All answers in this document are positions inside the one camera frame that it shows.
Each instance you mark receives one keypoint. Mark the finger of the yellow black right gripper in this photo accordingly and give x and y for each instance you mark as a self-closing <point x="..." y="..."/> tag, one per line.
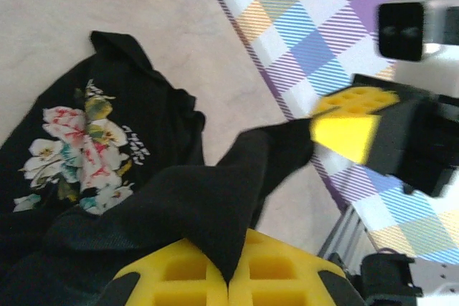
<point x="358" y="92"/>
<point x="340" y="134"/>

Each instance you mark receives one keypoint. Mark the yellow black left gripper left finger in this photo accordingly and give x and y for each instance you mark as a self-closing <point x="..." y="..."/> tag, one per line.
<point x="172" y="284"/>

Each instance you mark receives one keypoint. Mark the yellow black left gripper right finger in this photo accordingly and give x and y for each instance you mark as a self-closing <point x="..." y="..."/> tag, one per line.
<point x="287" y="277"/>

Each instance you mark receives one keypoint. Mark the black t-shirt with floral print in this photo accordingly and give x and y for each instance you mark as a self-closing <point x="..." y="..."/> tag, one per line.
<point x="125" y="177"/>

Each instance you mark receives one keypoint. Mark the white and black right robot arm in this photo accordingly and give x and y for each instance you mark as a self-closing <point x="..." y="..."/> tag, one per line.
<point x="387" y="277"/>

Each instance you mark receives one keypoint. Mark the aluminium table side rail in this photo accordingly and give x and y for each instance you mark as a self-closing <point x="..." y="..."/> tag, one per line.
<point x="344" y="234"/>

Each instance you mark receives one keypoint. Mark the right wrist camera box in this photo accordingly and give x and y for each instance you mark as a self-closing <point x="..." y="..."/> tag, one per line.
<point x="399" y="32"/>

